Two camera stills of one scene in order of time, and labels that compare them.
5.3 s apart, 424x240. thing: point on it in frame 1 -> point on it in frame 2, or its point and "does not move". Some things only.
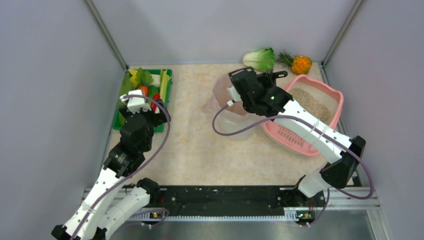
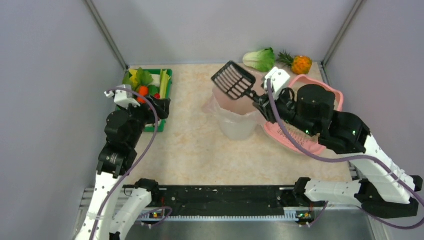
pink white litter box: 321,100 does not move
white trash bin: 227,121 does not move
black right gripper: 242,78 -> 265,106
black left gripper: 158,117 -> 160,106
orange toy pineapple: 299,64 does not move
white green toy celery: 164,79 does not move
